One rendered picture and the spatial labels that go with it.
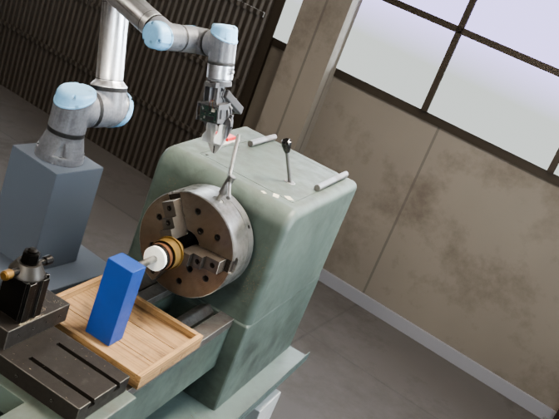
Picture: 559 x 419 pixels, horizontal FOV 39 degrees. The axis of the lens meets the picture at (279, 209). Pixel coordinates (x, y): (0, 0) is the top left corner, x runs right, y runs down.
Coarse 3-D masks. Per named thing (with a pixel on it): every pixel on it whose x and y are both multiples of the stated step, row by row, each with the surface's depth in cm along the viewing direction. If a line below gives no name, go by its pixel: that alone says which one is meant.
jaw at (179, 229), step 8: (168, 200) 218; (176, 200) 218; (168, 208) 218; (176, 208) 217; (168, 216) 218; (176, 216) 217; (184, 216) 220; (168, 224) 216; (176, 224) 216; (184, 224) 220; (160, 232) 215; (168, 232) 214; (176, 232) 216; (184, 232) 219
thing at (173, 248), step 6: (162, 240) 211; (168, 240) 212; (174, 240) 213; (150, 246) 210; (162, 246) 208; (168, 246) 210; (174, 246) 211; (180, 246) 212; (168, 252) 208; (174, 252) 210; (180, 252) 212; (168, 258) 208; (174, 258) 210; (180, 258) 213; (168, 264) 209; (174, 264) 211; (180, 264) 214
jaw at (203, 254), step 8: (192, 248) 217; (200, 248) 219; (184, 256) 213; (192, 256) 215; (200, 256) 214; (208, 256) 215; (216, 256) 217; (184, 264) 214; (192, 264) 215; (200, 264) 214; (208, 264) 215; (216, 264) 214; (224, 264) 217; (232, 264) 219; (216, 272) 215
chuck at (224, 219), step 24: (192, 192) 218; (216, 192) 224; (144, 216) 226; (192, 216) 219; (216, 216) 216; (240, 216) 223; (144, 240) 228; (216, 240) 217; (240, 240) 219; (240, 264) 223; (168, 288) 228; (192, 288) 224; (216, 288) 220
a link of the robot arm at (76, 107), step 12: (72, 84) 236; (84, 84) 239; (60, 96) 230; (72, 96) 230; (84, 96) 231; (96, 96) 238; (60, 108) 231; (72, 108) 230; (84, 108) 232; (96, 108) 237; (48, 120) 236; (60, 120) 232; (72, 120) 232; (84, 120) 234; (96, 120) 238; (72, 132) 234; (84, 132) 238
